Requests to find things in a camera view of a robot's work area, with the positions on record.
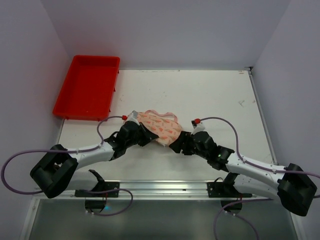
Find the peach floral mesh laundry bag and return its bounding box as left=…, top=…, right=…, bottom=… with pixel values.
left=137, top=110, right=183, bottom=147

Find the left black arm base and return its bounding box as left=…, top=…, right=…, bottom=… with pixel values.
left=74, top=169, right=122, bottom=217

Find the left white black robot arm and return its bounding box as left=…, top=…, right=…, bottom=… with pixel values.
left=30, top=121, right=158, bottom=199

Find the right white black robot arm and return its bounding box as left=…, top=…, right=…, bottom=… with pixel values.
left=169, top=131, right=318, bottom=217

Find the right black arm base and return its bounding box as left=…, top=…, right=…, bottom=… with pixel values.
left=206, top=173, right=253, bottom=207

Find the red plastic tray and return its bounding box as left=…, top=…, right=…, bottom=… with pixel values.
left=52, top=55, right=120, bottom=121

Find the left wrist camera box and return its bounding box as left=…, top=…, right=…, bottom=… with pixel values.
left=126, top=110, right=140, bottom=125

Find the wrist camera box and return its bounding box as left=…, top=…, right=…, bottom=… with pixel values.
left=191, top=118, right=206, bottom=135
left=126, top=110, right=140, bottom=125

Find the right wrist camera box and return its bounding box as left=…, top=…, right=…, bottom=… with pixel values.
left=191, top=118, right=206, bottom=135

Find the aluminium mounting rail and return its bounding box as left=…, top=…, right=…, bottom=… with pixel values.
left=35, top=176, right=278, bottom=200

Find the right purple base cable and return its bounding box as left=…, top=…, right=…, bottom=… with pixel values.
left=213, top=197, right=273, bottom=240

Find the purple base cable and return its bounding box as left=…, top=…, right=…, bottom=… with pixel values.
left=74, top=188, right=136, bottom=217
left=213, top=197, right=273, bottom=240

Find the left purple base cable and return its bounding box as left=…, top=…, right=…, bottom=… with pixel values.
left=74, top=188, right=136, bottom=217

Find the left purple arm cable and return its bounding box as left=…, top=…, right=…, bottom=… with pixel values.
left=1, top=114, right=128, bottom=195

